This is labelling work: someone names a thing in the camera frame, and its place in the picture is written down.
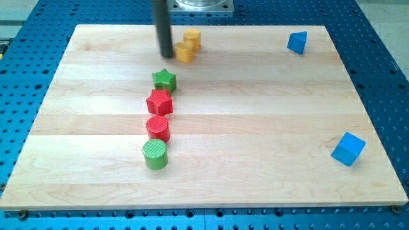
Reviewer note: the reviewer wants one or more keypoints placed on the blue triangular prism block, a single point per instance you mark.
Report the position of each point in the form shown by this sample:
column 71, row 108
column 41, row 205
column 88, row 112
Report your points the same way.
column 297, row 42

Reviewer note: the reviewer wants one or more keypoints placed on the blue cube block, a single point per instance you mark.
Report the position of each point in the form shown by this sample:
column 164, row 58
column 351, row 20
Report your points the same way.
column 348, row 149

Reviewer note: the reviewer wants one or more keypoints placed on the blue perforated metal table plate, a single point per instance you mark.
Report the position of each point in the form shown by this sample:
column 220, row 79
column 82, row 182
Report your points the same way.
column 371, row 38

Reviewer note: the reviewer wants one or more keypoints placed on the green cylinder block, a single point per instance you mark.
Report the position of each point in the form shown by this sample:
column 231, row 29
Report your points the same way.
column 155, row 154

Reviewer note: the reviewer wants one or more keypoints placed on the light wooden board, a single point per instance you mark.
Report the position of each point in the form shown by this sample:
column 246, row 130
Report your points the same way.
column 253, row 125

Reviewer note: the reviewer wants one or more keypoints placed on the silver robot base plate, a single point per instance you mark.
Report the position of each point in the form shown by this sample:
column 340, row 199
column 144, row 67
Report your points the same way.
column 201, row 7

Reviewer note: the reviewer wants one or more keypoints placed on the green star block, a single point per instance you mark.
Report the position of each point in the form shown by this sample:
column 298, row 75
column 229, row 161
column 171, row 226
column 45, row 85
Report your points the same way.
column 164, row 80

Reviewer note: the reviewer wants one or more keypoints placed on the red star block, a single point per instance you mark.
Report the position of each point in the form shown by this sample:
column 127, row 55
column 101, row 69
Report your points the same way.
column 160, row 102

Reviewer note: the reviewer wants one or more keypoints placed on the yellow heart block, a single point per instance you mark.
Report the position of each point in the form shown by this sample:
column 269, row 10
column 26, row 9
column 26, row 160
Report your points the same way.
column 184, row 51

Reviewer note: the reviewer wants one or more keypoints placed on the red cylinder block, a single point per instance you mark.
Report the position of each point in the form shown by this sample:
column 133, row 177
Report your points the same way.
column 158, row 128

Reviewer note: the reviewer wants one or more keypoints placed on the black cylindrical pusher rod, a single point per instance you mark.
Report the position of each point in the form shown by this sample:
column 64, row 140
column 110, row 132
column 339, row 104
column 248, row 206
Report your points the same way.
column 162, row 22

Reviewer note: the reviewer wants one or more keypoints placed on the yellow hexagon block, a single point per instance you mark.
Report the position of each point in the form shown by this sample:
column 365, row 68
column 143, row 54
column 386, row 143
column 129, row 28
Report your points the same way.
column 193, row 35

